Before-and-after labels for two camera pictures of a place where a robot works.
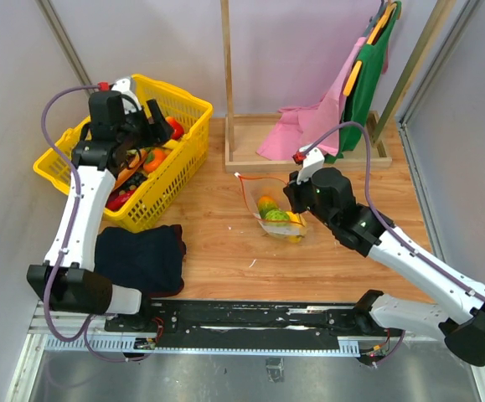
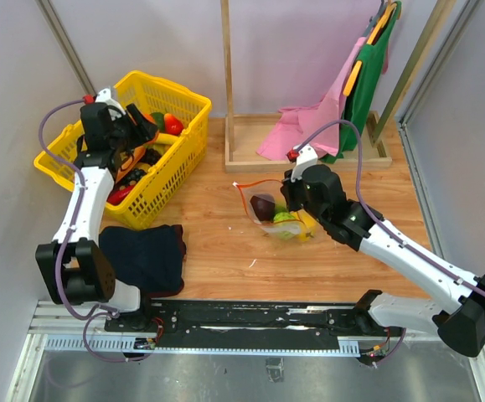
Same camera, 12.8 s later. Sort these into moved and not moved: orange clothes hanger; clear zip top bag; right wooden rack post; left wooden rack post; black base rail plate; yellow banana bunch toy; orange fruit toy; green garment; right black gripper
Moved: orange fruit toy; clear zip top bag; yellow banana bunch toy
Not moved: right wooden rack post; left wooden rack post; orange clothes hanger; black base rail plate; green garment; right black gripper
